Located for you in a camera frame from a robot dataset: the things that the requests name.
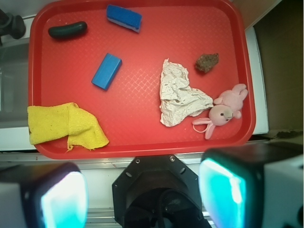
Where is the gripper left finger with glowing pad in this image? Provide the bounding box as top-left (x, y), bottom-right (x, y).
top-left (0, 162), bottom-right (89, 228)

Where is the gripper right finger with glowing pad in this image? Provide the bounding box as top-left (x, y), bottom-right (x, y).
top-left (199, 142), bottom-right (304, 228)

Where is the brown rock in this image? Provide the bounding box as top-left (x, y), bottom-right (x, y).
top-left (195, 53), bottom-right (219, 73)

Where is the yellow cloth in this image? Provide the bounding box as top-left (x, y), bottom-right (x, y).
top-left (27, 102), bottom-right (109, 151)

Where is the pink plush bunny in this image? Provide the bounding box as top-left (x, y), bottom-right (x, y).
top-left (192, 84), bottom-right (248, 140)

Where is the crumpled white paper towel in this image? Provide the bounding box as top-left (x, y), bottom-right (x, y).
top-left (159, 59), bottom-right (213, 127)

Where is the blue wooden block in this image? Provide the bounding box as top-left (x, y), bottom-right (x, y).
top-left (91, 53), bottom-right (122, 90)

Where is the red plastic tray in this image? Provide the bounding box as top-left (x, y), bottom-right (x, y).
top-left (28, 0), bottom-right (256, 159)

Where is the dark green cucumber toy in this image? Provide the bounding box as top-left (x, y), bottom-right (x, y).
top-left (48, 21), bottom-right (87, 39)

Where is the black knob fixture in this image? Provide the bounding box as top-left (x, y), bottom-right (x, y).
top-left (0, 10), bottom-right (26, 39)

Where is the blue sponge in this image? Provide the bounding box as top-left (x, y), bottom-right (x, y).
top-left (106, 5), bottom-right (143, 33)

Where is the black octagonal mount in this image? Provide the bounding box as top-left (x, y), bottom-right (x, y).
top-left (112, 155), bottom-right (211, 228)

